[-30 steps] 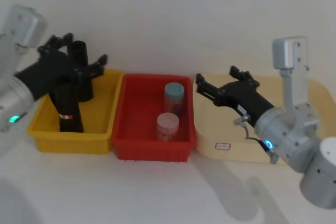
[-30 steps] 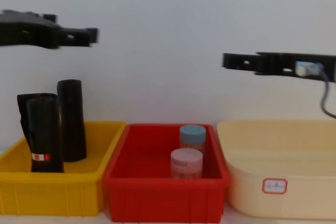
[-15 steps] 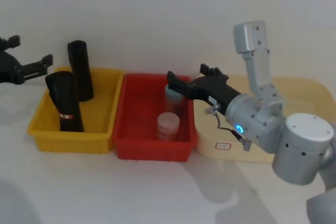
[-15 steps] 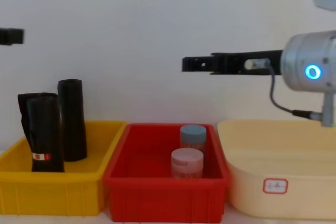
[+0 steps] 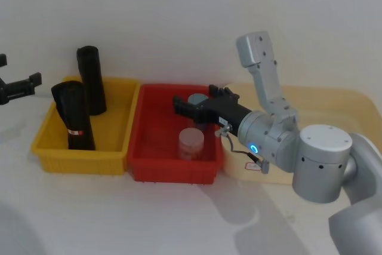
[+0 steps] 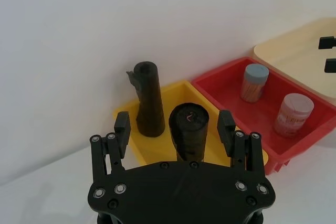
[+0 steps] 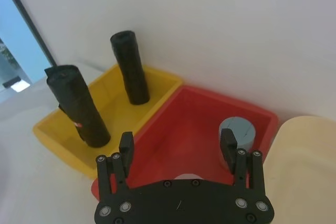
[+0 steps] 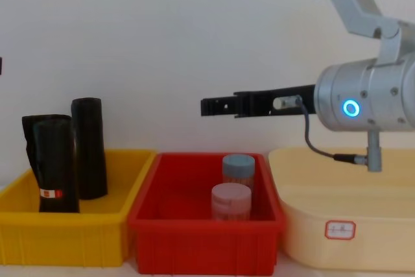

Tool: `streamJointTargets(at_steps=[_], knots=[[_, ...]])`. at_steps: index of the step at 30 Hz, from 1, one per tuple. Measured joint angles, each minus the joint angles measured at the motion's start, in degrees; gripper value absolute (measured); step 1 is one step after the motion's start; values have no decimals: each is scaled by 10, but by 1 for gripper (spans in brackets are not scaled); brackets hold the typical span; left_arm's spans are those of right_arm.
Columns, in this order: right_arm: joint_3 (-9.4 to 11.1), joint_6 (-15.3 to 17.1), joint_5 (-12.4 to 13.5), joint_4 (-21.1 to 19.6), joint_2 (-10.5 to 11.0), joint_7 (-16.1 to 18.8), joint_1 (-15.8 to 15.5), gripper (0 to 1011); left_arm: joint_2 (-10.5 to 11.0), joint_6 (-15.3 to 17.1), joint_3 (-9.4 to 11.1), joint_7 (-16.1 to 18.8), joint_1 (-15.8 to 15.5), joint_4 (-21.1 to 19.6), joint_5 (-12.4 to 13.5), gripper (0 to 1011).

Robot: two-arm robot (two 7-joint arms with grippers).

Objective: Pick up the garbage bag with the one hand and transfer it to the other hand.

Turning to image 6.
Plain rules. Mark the cream plastic tray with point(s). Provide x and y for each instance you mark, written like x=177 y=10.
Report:
x=288 y=51

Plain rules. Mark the white table cloth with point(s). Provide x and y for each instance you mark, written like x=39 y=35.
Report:
x=39 y=203

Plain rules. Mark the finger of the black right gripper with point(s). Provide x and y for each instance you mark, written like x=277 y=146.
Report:
x=328 y=42
x=331 y=65

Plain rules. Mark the red plastic bin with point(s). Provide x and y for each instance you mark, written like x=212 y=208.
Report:
x=225 y=98

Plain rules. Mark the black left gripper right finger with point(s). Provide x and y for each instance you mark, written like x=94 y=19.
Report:
x=228 y=132

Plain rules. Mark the toothpick jar with blue-grey lid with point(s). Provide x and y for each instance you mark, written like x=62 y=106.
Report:
x=254 y=82

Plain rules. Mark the yellow plastic bin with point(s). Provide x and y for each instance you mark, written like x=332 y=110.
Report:
x=183 y=93

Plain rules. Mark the tall black tapered cylinder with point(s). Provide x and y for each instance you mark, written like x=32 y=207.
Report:
x=149 y=103

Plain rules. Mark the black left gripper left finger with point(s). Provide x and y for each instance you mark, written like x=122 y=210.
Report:
x=122 y=134

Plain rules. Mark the toothpick jar with pale pink lid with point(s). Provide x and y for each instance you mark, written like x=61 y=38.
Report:
x=292 y=116

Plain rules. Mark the short black cylinder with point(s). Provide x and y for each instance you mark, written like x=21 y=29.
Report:
x=189 y=134

